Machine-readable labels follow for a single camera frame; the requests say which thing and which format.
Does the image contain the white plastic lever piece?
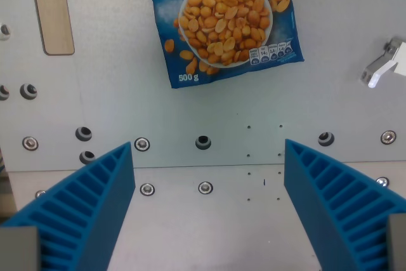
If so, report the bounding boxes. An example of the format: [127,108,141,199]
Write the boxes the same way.
[367,60,399,89]

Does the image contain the blue salted peanuts bag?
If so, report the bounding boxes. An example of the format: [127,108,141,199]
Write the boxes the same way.
[138,0,305,89]

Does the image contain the light wooden rounded strip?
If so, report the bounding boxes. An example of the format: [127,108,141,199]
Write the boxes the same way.
[29,0,75,56]

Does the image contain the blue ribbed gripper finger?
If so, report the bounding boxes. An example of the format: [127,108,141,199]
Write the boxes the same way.
[284,138,406,271]
[0,142,136,271]

